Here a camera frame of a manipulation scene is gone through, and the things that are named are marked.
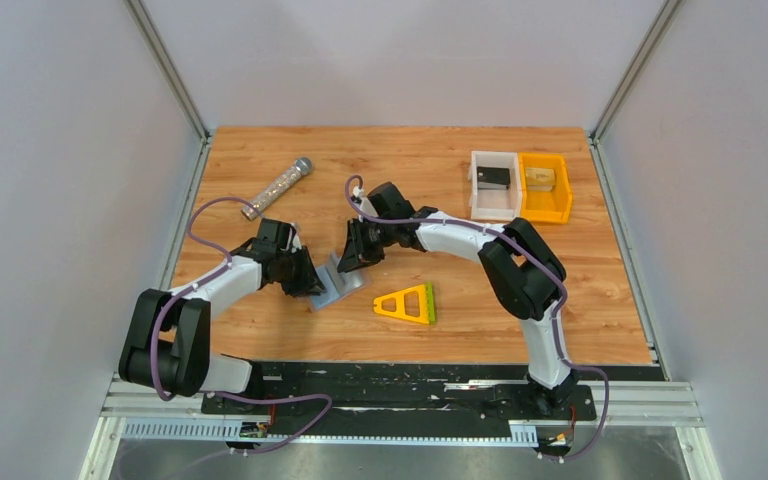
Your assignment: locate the white plastic bin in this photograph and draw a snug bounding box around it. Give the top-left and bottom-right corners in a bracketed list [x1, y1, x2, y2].
[467, 150, 524, 221]

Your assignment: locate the yellow plastic bin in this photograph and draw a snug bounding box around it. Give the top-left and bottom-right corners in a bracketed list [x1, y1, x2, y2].
[518, 152, 573, 224]

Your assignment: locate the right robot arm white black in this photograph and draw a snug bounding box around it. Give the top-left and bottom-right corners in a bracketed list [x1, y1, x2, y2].
[337, 175, 579, 414]

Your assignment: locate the right aluminium frame post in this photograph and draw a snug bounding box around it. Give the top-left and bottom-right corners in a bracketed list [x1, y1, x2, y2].
[590, 0, 685, 144]

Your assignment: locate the black card in white bin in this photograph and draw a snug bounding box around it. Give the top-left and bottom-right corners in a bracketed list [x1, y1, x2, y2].
[476, 166, 511, 190]

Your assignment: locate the pink leather card holder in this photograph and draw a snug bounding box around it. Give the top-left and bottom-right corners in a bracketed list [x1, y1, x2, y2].
[309, 251, 367, 312]

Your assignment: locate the silver glitter microphone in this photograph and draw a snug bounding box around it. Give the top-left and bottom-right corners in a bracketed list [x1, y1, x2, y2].
[241, 157, 314, 220]

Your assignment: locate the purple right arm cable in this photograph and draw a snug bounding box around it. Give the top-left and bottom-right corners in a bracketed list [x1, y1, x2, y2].
[344, 174, 612, 463]

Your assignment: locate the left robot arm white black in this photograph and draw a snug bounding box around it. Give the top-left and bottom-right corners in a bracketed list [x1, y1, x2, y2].
[118, 219, 325, 399]

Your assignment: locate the left aluminium frame post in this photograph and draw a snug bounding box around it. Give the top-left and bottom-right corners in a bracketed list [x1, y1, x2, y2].
[123, 0, 211, 143]

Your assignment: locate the aluminium frame post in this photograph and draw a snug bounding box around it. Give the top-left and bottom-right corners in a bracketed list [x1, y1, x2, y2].
[590, 0, 685, 144]
[123, 0, 211, 143]

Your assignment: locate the yellow triangular toy block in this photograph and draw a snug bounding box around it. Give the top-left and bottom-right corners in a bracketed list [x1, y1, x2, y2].
[372, 283, 430, 326]

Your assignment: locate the green toy brick strip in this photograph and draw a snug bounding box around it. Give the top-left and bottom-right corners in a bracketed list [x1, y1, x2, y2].
[424, 282, 437, 325]

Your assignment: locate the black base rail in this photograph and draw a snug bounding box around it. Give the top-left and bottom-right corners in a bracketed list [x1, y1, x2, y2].
[201, 360, 666, 439]

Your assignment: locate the white slotted cable duct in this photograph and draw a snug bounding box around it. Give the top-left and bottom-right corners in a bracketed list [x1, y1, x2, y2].
[122, 421, 539, 446]

